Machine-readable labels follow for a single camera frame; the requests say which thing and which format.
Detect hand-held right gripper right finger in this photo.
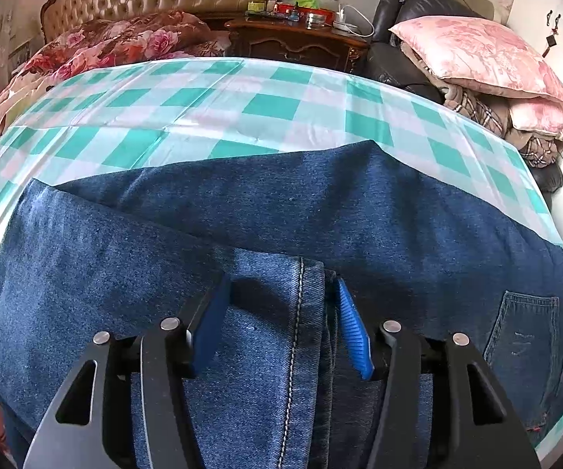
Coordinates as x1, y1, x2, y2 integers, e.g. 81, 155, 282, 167
336, 276, 542, 469

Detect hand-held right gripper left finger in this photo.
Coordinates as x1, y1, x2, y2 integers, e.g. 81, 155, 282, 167
21, 272, 234, 469

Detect blue denim pants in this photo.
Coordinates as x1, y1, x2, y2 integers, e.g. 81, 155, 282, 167
0, 139, 563, 469

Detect green white checked bedsheet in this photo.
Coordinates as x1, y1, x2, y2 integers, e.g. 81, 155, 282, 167
0, 56, 563, 450

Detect beige plaid blanket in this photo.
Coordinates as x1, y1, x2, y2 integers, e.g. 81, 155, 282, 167
442, 83, 563, 169

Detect black leather chair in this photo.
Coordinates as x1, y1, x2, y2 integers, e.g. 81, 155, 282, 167
362, 0, 563, 193

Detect small pink floral pillow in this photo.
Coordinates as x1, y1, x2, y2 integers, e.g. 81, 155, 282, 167
508, 98, 563, 150

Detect dark wooden nightstand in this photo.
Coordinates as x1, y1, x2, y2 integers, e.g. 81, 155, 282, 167
225, 12, 372, 76

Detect red floral blanket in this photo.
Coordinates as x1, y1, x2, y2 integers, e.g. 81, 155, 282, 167
0, 10, 233, 157

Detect large pink floral pillow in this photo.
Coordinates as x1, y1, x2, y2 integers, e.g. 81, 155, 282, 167
389, 14, 563, 106

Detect round red tin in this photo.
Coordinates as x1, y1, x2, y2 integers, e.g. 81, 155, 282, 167
306, 7, 339, 28

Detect white charger cable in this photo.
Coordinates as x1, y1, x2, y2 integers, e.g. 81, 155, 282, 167
332, 4, 375, 38

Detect dark wall hooks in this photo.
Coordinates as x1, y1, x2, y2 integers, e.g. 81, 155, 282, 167
544, 9, 563, 58

